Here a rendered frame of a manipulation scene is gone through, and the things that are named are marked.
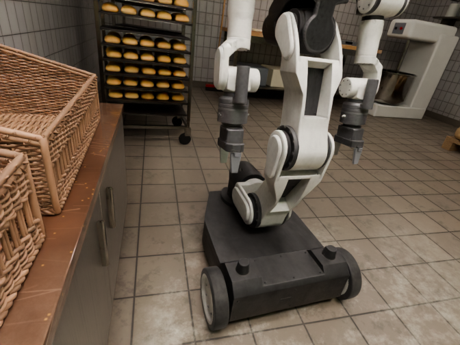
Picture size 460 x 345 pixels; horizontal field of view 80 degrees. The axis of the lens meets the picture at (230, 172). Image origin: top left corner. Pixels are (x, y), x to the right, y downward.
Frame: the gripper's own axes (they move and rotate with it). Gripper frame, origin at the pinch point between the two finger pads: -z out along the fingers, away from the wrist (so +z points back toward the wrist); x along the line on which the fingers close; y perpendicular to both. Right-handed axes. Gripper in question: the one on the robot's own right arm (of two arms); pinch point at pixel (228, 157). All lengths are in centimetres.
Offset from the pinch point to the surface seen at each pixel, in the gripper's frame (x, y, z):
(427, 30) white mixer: -234, 351, 116
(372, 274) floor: -2, 76, -56
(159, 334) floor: 4, -21, -59
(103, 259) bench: 14.0, -35.1, -21.8
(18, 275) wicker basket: 40, -42, -6
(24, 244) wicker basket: 38, -42, -2
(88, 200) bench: 20.4, -36.3, -3.3
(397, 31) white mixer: -259, 325, 115
